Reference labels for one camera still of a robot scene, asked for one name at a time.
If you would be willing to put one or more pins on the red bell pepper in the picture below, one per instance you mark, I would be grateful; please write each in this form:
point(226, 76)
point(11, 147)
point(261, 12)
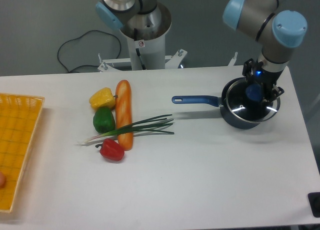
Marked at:
point(111, 150)

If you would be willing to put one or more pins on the yellow bell pepper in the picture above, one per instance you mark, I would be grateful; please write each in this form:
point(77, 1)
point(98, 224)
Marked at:
point(102, 98)

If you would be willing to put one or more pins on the glass lid blue knob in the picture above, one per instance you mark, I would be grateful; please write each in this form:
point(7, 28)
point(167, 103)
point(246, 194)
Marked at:
point(243, 101)

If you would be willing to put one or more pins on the yellow woven basket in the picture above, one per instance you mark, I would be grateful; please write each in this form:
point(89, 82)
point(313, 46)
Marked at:
point(19, 116)

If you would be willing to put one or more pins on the dark blue saucepan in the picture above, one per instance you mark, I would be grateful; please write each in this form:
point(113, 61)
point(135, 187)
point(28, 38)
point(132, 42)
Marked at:
point(216, 102)

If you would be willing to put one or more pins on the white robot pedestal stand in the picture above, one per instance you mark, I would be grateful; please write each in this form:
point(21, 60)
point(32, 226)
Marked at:
point(146, 38)

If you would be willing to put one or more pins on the baguette bread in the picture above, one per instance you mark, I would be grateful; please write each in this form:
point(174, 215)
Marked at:
point(123, 113)

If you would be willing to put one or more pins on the green bell pepper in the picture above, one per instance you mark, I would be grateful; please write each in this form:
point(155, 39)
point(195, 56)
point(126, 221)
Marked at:
point(103, 120)

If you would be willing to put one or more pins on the green spring onion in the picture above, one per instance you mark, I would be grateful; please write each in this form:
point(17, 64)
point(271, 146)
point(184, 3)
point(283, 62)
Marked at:
point(157, 124)

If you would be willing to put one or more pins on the black device at table edge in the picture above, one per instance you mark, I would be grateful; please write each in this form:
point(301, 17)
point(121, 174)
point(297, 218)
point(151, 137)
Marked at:
point(314, 201)

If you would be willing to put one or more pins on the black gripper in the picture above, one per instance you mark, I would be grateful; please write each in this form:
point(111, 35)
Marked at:
point(265, 73)

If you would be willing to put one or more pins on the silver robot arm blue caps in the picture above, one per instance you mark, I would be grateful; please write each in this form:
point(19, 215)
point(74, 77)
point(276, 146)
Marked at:
point(278, 33)

